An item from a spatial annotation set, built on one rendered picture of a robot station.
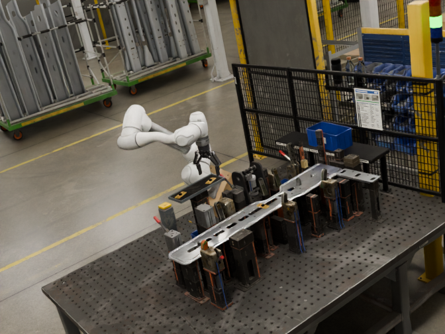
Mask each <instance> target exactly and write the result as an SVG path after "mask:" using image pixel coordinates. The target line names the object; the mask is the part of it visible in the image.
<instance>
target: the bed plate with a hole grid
mask: <svg viewBox="0 0 445 334"><path fill-rule="evenodd" d="M388 188H389V190H391V191H390V192H389V193H387V192H381V191H380V190H382V189H383V184H382V183H379V188H378V192H379V205H380V212H381V215H380V216H379V217H382V218H386V220H385V221H384V222H383V223H376V222H374V221H370V220H368V217H370V216H371V203H370V191H369V190H368V189H366V188H362V190H363V197H364V198H363V200H364V203H363V204H361V205H360V206H359V207H358V211H361V212H364V213H363V214H361V215H360V216H359V217H356V216H355V217H354V218H353V220H351V221H343V224H344V227H343V229H342V230H340V231H339V232H336V230H334V229H331V228H327V225H328V221H327V215H326V211H327V208H325V207H322V212H323V214H322V215H321V216H320V221H321V225H322V232H323V233H324V234H326V235H323V237H321V238H315V237H314V238H313V237H311V236H309V235H310V234H311V233H312V231H311V222H310V223H309V224H308V225H307V226H303V225H301V230H300V233H302V237H303V245H304V248H305V249H307V250H306V252H304V253H302V254H299V255H298V254H295V253H294V254H293V253H290V252H287V249H289V244H288V243H287V244H286V245H283V244H281V243H278V242H275V241H274V240H273V245H275V246H278V247H279V248H277V249H275V250H274V251H272V250H270V252H272V253H274V254H275V255H274V256H272V257H271V258H270V259H266V258H264V257H262V256H259V255H256V257H257V260H260V263H258V267H259V271H260V274H261V275H264V276H265V277H266V278H264V279H263V280H262V281H261V282H259V283H257V284H256V285H255V286H253V287H252V288H250V289H249V290H248V291H246V292H243V291H241V290H239V289H237V288H234V286H235V285H237V284H238V283H240V282H239V281H238V276H236V277H234V278H233V277H231V278H232V279H234V280H236V282H235V283H233V284H232V285H230V286H228V288H229V290H230V296H231V298H232V301H233V303H235V304H233V305H231V306H230V307H228V309H226V310H225V312H223V311H221V309H219V308H217V307H214V305H212V304H211V297H210V293H208V292H206V291H204V290H203V291H204V295H205V296H207V297H208V298H210V300H208V301H207V302H205V303H204V304H200V303H198V302H196V301H195V300H192V299H191V298H189V297H187V296H185V295H184V293H186V292H187V290H185V291H184V290H182V289H181V288H180V287H179V286H178V285H176V279H175V274H174V273H175V272H174V271H173V263H172V260H171V259H169V257H168V254H169V252H168V248H167V244H166V240H165V237H164V234H165V230H164V229H163V227H159V228H157V229H156V230H153V231H151V232H149V233H147V234H145V235H144V236H142V237H139V238H137V239H135V240H133V241H131V242H129V243H127V244H126V245H124V246H122V247H120V248H118V249H116V250H114V251H112V252H110V253H108V254H106V255H104V256H102V257H100V258H98V259H97V260H94V261H92V262H90V263H88V264H86V265H84V266H82V267H81V268H78V269H77V270H74V271H73V272H70V273H69V274H66V275H65V276H63V277H61V278H59V279H57V280H55V281H53V282H51V283H49V284H47V285H45V286H43V287H41V289H42V292H43V293H44V294H45V295H46V296H47V297H48V298H49V299H50V300H51V301H52V302H53V303H54V304H55V305H56V306H57V307H58V308H59V309H60V310H61V311H62V312H63V313H64V314H65V315H66V316H67V317H68V318H69V319H70V320H71V321H72V322H73V323H74V324H75V325H76V326H77V327H78V328H79V329H80V330H81V331H82V332H83V333H84V334H296V333H298V332H300V330H302V329H304V328H305V327H306V326H308V325H309V324H310V323H312V322H313V321H315V320H316V319H318V318H319V317H320V316H322V315H323V314H325V313H326V312H327V311H329V310H330V309H332V308H333V307H334V306H336V305H337V304H339V303H340V302H341V301H343V300H345V299H346V298H347V297H348V296H350V295H351V294H353V293H354V292H355V291H357V290H359V289H360V288H361V287H362V286H364V285H366V284H367V283H368V282H370V281H371V280H373V279H374V278H375V277H376V276H378V275H380V274H381V273H382V272H384V271H385V270H387V269H388V268H389V267H391V266H392V265H394V264H395V263H396V262H398V261H399V260H401V259H402V258H403V257H405V256H407V255H408V254H409V253H410V252H412V251H413V250H415V249H416V248H417V247H419V246H421V245H422V244H423V243H425V242H426V241H427V240H429V239H430V238H432V237H433V236H435V235H436V234H437V233H439V232H440V231H441V230H443V229H444V228H445V203H442V200H441V197H439V196H434V197H428V196H425V195H420V192H416V191H413V190H408V189H405V188H399V187H396V186H390V185H388ZM188 220H189V221H192V222H194V223H195V224H196V222H195V217H194V214H193V211H190V212H189V213H186V214H185V215H182V216H181V217H178V218H177V219H176V221H177V223H176V226H177V231H178V232H179V233H180V234H181V239H182V242H183V244H184V243H186V242H188V241H190V240H191V239H192V236H191V233H192V232H194V231H196V230H197V226H196V225H195V224H194V223H190V222H188ZM272 239H273V234H272Z"/></svg>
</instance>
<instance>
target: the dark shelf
mask: <svg viewBox="0 0 445 334"><path fill-rule="evenodd" d="M300 140H302V143H303V150H306V151H309V152H316V153H318V149H317V148H316V147H315V146H311V145H309V141H308V136H307V133H300V132H295V131H293V132H291V133H289V134H287V135H285V136H284V137H281V138H280V139H277V140H275V144H277V145H281V146H286V144H288V143H292V144H294V145H295V146H294V148H297V149H299V141H300ZM325 153H326V155H329V156H334V152H333V151H331V150H326V149H325ZM388 153H390V149H389V148H383V147H380V146H372V145H368V144H362V143H357V142H353V145H352V146H350V147H348V148H346V149H344V157H345V156H348V155H349V154H355V155H359V157H360V162H363V163H367V164H373V163H374V162H375V161H377V160H379V159H380V158H382V157H383V156H385V155H386V154H388Z"/></svg>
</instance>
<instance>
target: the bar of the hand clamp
mask: <svg viewBox="0 0 445 334"><path fill-rule="evenodd" d="M294 146H295V145H294V144H292V143H288V144H286V147H287V151H288V153H289V158H290V161H291V163H292V164H293V165H294V163H296V167H298V165H297V160H296V157H295V153H294V150H293V148H294ZM294 166H295V165H294ZM294 168H295V167H294Z"/></svg>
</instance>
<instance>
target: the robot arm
mask: <svg viewBox="0 0 445 334"><path fill-rule="evenodd" d="M156 141H159V142H161V143H163V144H165V145H167V146H169V147H171V148H174V149H176V150H178V151H180V152H182V155H183V157H184V158H185V159H186V160H187V161H188V162H189V164H188V165H187V166H185V167H184V169H183V170H182V173H181V178H182V180H183V181H184V182H185V183H186V184H187V185H190V184H192V183H194V182H196V181H197V180H200V179H201V178H204V177H205V176H207V175H209V174H212V172H211V171H210V168H209V165H210V162H212V163H213V164H214V165H215V170H216V173H217V174H215V175H217V176H219V175H220V172H219V170H220V167H219V166H220V165H221V164H222V163H221V162H220V160H219V159H218V157H217V155H216V154H215V151H212V152H211V145H210V141H209V135H208V126H207V120H206V118H205V116H204V114H203V113H202V112H199V111H198V112H194V113H192V114H191V115H190V118H189V124H188V126H184V127H182V128H180V129H178V130H176V131H175V133H173V132H171V131H169V130H167V129H165V128H163V127H161V126H159V125H157V124H155V123H153V122H152V121H151V119H150V118H149V117H148V116H147V114H146V112H145V110H144V108H143V107H142V106H140V105H131V106H130V107H129V108H128V109H127V111H126V113H125V116H124V121H123V130H122V133H121V136H120V137H119V138H118V140H117V145H118V147H119V148H122V149H124V150H134V149H138V148H141V147H143V146H146V145H147V144H150V143H152V142H156ZM220 185H221V183H219V184H217V185H215V186H213V187H211V188H209V189H208V190H207V191H208V194H209V197H212V198H213V199H215V198H216V196H217V192H218V190H219V187H220Z"/></svg>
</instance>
